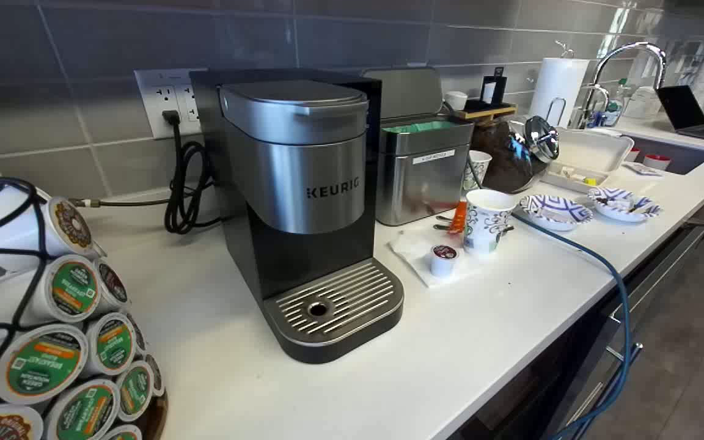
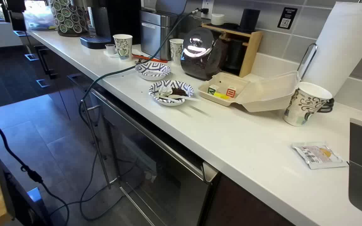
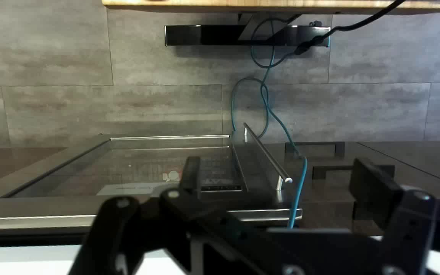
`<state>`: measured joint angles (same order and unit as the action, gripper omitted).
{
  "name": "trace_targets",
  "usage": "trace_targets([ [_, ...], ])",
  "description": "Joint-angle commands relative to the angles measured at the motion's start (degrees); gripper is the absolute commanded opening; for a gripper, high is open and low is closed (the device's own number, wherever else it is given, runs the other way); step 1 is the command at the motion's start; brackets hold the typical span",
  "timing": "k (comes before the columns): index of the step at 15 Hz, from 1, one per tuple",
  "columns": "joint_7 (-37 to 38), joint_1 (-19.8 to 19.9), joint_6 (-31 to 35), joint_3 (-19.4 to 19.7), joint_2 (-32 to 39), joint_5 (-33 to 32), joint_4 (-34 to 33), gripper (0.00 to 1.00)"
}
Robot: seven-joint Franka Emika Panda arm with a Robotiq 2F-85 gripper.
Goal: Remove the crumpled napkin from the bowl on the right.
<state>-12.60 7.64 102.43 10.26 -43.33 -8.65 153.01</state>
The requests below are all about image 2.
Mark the crumpled white napkin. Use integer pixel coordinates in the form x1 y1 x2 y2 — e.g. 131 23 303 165
158 86 173 97

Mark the patterned paper bowl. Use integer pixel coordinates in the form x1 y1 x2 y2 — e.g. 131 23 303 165
148 80 195 107
135 62 172 81

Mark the white plastic fork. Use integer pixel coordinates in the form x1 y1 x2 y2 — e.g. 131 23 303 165
160 94 201 103

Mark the white plastic spoon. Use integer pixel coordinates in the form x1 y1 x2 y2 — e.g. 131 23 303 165
143 70 166 78

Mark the coffee bean jar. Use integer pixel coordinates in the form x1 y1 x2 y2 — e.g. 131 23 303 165
180 27 229 81

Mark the orange stir stick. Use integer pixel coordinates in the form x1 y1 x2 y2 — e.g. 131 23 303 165
132 54 168 63

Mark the undercounter appliance door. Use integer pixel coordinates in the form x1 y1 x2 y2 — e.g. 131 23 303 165
89 89 220 226

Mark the stainless steel appliance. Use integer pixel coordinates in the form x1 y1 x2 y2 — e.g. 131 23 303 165
139 9 179 61

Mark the beige clamshell takeout container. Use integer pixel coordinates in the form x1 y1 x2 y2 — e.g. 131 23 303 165
198 71 300 113

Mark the wooden shelf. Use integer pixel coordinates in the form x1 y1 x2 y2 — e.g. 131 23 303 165
201 22 263 78

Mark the small white tub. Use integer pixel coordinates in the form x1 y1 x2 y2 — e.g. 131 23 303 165
211 13 225 26

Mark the black coffee machine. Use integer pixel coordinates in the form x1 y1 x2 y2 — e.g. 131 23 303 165
80 0 141 49

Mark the black cup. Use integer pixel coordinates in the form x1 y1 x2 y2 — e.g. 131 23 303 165
239 8 261 32

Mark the large patterned paper cup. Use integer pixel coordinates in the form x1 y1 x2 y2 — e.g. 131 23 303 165
283 82 333 127

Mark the black code sign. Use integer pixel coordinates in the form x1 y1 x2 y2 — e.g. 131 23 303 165
277 7 298 30

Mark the snack packet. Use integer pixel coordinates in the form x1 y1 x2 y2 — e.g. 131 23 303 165
292 142 348 170

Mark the coffee pod carousel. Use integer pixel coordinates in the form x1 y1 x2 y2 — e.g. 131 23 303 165
49 0 90 38

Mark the clear plastic bag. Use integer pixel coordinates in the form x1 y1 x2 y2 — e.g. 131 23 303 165
23 4 56 31

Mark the paper towel roll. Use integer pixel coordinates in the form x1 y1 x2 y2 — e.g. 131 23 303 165
302 1 362 98

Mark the black device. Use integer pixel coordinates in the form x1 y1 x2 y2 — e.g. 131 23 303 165
0 0 27 32

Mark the steel door handle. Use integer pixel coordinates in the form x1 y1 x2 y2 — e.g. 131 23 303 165
90 89 206 181

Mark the dark green cable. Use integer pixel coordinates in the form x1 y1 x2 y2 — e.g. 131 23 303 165
78 8 209 221

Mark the wall socket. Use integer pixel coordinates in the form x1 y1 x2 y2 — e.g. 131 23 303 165
201 0 215 19

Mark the black drawer handle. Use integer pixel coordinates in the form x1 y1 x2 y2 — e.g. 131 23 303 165
37 47 58 79

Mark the black cable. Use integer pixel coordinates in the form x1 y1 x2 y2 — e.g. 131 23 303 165
0 111 70 226

